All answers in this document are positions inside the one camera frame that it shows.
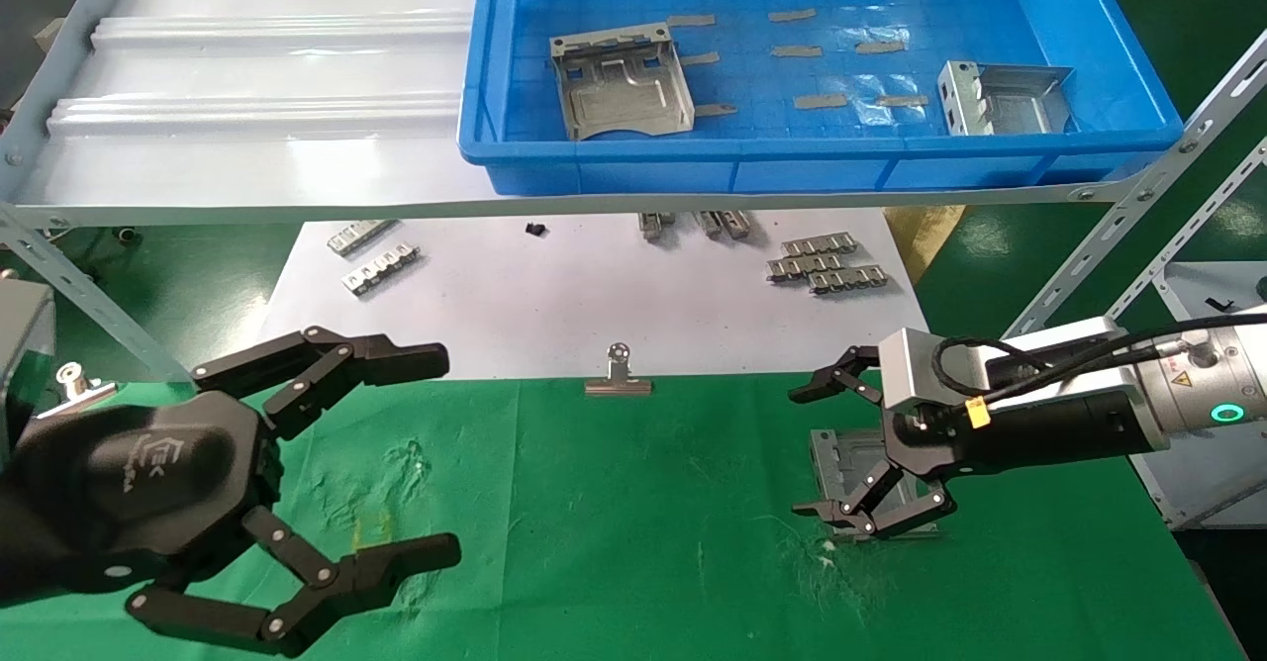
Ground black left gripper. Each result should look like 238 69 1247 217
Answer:
10 327 463 659

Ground blue plastic bin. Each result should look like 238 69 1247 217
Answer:
457 0 1184 197

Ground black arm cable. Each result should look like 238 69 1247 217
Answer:
933 313 1267 407

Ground green table cloth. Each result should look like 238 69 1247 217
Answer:
0 369 1248 661

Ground grey sheet metal bracket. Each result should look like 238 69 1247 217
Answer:
936 60 1074 138
810 428 941 540
549 24 696 142

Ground silver binder clip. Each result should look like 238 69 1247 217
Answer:
35 362 118 420
584 342 654 397

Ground clear plastic film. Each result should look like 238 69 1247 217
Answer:
831 3 936 130

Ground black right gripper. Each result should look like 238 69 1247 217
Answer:
789 346 991 541

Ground grey perforated angle bar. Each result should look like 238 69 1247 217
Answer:
1005 33 1267 340
0 208 191 385
1104 142 1267 323

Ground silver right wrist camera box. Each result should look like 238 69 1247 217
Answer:
878 328 1016 415

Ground brown woven bag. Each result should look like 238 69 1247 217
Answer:
884 206 966 286

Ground white corrugated shelf panel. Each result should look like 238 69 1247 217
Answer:
20 0 496 209

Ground white paper sheet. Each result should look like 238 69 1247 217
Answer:
252 208 939 382

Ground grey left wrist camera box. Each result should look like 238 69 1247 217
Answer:
0 280 57 444

